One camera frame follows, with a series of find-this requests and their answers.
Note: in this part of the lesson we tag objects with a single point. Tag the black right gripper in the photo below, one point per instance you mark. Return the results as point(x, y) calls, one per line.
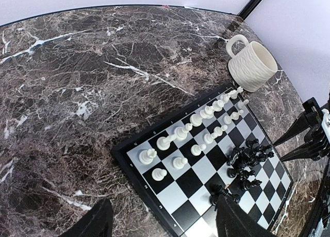
point(316, 144)

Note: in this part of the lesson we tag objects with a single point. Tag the right black frame post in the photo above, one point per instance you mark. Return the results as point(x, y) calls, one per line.
point(249, 8)

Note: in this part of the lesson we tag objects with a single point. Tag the pile of black chess pieces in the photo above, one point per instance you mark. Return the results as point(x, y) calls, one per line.
point(244, 159)

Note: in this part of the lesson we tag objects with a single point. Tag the cream ceramic mug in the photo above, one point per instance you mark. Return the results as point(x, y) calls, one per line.
point(251, 67)

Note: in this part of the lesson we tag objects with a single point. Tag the black white chessboard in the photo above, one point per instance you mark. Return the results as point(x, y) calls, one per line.
point(180, 202)

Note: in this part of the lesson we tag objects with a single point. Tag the white chess piece corner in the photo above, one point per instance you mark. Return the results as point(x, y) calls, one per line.
point(146, 157)

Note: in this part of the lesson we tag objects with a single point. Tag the white pawn near corner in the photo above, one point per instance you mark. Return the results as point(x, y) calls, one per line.
point(158, 174)

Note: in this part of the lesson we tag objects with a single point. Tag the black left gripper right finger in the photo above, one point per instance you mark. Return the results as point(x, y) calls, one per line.
point(231, 220)

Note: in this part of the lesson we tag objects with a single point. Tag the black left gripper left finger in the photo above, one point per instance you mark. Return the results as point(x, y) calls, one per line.
point(98, 221)

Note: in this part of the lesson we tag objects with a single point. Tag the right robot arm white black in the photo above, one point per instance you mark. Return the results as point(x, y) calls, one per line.
point(318, 219)

